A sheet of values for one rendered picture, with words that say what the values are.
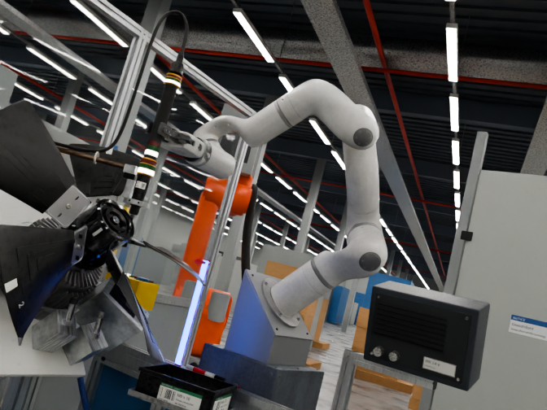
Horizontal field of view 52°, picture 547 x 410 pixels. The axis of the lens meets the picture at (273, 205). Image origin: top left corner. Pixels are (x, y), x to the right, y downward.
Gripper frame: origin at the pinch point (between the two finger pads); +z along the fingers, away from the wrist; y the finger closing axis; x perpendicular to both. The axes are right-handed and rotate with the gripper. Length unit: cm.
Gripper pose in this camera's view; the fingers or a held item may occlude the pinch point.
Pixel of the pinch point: (158, 129)
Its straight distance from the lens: 153.5
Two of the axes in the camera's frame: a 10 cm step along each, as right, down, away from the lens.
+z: -5.0, -2.6, -8.3
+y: -8.3, -1.4, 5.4
